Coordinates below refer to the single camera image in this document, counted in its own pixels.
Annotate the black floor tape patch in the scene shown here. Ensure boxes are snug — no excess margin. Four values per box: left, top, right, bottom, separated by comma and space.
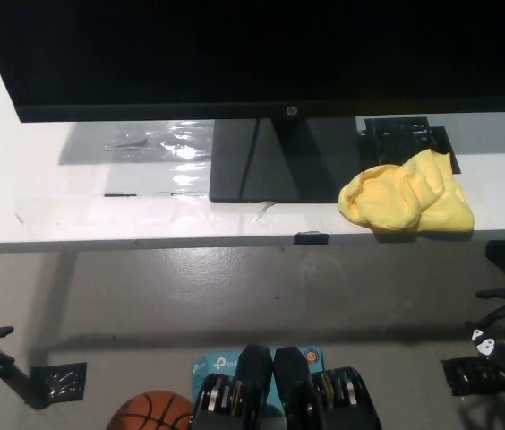
441, 356, 504, 398
30, 361, 88, 401

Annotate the black metal desk leg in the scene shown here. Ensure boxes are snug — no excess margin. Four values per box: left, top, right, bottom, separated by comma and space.
0, 351, 52, 411

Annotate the black left robot leg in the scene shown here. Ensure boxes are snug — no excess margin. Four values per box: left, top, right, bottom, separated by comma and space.
187, 343, 274, 430

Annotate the clear tape scrap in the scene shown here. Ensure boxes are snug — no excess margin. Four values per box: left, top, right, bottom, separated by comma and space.
254, 200, 277, 221

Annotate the yellow microfiber cloth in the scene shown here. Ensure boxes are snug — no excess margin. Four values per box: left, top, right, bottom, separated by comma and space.
337, 149, 476, 235

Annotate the black HP computer monitor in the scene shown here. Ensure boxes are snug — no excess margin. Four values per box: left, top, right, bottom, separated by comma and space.
0, 0, 505, 205

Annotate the teal tp-link cardboard box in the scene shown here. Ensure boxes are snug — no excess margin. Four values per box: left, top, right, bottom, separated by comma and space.
191, 344, 325, 430

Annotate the clear plastic tape sheet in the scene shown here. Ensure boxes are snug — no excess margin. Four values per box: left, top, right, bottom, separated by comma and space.
99, 118, 214, 198

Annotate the orange basketball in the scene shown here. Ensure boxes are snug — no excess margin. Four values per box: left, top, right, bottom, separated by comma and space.
107, 390, 195, 430

